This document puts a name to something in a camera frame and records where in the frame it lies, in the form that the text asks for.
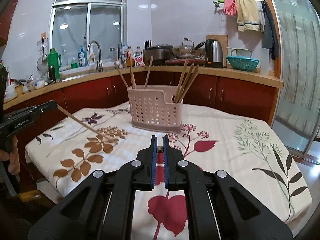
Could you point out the teal plastic colander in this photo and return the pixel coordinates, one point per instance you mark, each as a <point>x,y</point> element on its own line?
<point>242,63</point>

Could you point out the steel kitchen faucet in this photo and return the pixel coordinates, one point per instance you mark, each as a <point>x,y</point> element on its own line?
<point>97,52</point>

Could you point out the red kitchen cabinets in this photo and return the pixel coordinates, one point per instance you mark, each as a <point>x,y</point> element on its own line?
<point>104,139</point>

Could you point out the black thermos bottle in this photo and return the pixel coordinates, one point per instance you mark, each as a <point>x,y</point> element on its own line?
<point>51,73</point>

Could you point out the white spray cleaner bottle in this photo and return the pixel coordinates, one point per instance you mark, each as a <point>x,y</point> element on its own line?
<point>91,56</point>

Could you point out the cooking oil bottle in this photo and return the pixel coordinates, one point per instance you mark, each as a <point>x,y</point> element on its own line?
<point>130,53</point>

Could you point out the white green mug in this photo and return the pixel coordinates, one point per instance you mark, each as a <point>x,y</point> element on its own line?
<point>241,52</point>

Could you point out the white plastic container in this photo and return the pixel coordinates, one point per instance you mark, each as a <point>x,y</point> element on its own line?
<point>264,62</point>

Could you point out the knife block with knives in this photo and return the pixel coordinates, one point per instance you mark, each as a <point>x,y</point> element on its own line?
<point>146,56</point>

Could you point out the floral tablecloth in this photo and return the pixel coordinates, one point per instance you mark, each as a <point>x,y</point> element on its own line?
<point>162,214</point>

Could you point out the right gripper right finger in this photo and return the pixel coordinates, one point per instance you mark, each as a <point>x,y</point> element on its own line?
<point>218,207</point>

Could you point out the hanging mesh strainer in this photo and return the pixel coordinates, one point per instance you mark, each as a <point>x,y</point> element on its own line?
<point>42,64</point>

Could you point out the green thermos jug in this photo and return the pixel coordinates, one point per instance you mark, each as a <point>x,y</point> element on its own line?
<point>54,60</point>

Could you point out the grey rice cooker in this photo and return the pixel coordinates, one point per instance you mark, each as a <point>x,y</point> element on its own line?
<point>161,53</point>

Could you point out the steel electric kettle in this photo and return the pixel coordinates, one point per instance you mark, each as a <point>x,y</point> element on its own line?
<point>213,54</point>

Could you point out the aluminium sliding window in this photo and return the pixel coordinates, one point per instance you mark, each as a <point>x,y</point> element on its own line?
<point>75,23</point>

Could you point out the white blue bowl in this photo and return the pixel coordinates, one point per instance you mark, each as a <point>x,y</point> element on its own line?
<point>39,83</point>

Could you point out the steel wok with lid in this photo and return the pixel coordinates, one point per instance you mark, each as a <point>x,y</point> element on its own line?
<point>188,50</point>

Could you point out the hanging steel ladle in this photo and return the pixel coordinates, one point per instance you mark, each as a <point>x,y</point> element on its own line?
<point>43,46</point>

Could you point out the blue detergent bottle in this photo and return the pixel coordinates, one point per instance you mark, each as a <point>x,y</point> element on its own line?
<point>82,57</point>

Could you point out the pink white snack bag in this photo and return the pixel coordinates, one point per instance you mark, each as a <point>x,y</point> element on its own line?
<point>139,62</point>

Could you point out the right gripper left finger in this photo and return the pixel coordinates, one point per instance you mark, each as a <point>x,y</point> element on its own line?
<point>101,207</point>

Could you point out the red induction cooker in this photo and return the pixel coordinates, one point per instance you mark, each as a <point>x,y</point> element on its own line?
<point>181,62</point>

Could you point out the pink perforated utensil holder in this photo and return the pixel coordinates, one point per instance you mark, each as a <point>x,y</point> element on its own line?
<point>153,108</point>

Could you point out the glass sliding door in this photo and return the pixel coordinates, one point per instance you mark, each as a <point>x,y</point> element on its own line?
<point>296,118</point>

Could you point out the wooden chopstick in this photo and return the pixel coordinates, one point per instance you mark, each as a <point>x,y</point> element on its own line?
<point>184,84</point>
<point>148,73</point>
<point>132,74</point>
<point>190,82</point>
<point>121,75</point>
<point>180,81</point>
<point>78,121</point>

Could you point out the person's left hand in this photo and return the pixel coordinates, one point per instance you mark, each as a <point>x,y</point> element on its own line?
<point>12,157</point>

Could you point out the green soap dispenser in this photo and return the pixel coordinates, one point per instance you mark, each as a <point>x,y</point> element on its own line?
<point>74,63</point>

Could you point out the stacked white bowls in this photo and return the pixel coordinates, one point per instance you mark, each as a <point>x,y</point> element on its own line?
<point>10,93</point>

